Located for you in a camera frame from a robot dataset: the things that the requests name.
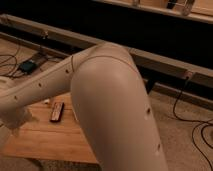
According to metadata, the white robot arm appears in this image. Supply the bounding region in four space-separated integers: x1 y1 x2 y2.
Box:
0 42 169 171

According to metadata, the black red remote control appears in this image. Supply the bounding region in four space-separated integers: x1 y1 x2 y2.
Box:
50 102 65 122

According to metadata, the wooden board table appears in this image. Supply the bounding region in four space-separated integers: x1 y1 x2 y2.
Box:
2 93 97 164

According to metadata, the black power adapter box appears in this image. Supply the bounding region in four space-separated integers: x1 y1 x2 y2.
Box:
18 61 37 74

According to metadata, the long wooden rail beam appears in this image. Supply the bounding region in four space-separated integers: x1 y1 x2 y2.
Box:
0 14 213 88

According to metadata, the black cables left floor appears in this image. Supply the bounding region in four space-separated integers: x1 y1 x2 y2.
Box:
0 46 24 79

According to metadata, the black cable right floor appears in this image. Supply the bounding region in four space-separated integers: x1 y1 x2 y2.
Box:
172 74 213 161

